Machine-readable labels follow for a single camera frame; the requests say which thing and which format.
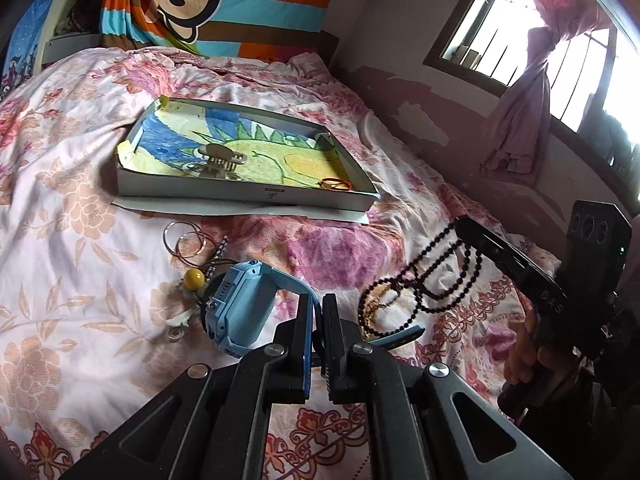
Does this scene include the silver bangle rings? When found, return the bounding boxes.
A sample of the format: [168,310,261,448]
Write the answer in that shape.
[162,219,222,267]

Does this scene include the yellow bead keychain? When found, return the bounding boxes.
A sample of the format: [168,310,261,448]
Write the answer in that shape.
[167,268,207,327]

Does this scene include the floral pink bed quilt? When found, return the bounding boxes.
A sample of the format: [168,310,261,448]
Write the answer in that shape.
[1,48,503,479]

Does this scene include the gold chain bracelet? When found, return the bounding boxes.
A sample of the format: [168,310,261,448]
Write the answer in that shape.
[359,282,402,340]

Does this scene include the black bead necklace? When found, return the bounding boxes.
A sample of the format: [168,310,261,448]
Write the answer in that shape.
[358,221,485,339]

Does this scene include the right hand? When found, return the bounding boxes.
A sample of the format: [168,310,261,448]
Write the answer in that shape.
[503,310,582,408]

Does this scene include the orange rubber band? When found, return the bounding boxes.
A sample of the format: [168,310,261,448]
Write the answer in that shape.
[318,177,352,192]

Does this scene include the window with dark frame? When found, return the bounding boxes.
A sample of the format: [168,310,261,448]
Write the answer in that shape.
[425,0,639,203]

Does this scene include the pink curtain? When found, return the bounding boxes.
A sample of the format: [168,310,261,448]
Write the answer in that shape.
[480,0,611,185]

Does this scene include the striped monkey blanket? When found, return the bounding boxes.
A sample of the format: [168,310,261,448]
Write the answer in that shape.
[100,0,330,62]

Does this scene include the beige hair claw clip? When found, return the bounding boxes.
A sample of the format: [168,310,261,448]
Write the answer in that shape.
[182,144,247,181]

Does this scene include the grey box with dinosaur drawing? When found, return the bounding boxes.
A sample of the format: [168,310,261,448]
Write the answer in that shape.
[115,96,380,212]

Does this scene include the blue kids smart watch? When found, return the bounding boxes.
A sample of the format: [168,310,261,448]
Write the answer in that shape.
[199,258,426,359]

